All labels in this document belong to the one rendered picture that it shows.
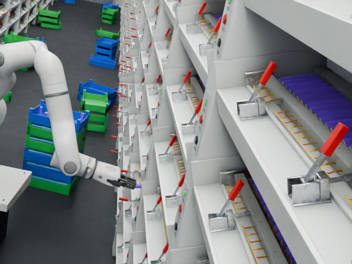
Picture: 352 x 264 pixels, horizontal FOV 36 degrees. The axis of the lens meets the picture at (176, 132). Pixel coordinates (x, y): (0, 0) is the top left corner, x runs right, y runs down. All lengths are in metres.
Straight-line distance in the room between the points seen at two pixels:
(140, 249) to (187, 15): 0.80
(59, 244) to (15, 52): 1.11
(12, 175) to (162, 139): 1.11
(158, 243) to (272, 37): 0.79
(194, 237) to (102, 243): 1.80
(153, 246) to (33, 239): 1.36
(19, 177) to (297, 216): 2.20
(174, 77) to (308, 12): 1.09
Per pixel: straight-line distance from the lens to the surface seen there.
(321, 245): 0.51
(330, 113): 0.76
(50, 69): 2.00
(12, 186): 2.59
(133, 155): 2.51
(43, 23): 8.05
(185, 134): 1.26
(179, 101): 1.51
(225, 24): 0.98
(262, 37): 0.96
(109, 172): 2.05
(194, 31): 1.48
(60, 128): 2.00
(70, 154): 1.96
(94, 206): 3.19
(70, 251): 2.76
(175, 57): 1.66
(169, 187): 1.43
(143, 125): 2.44
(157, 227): 1.62
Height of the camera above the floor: 1.52
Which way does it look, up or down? 19 degrees down
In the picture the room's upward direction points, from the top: 12 degrees clockwise
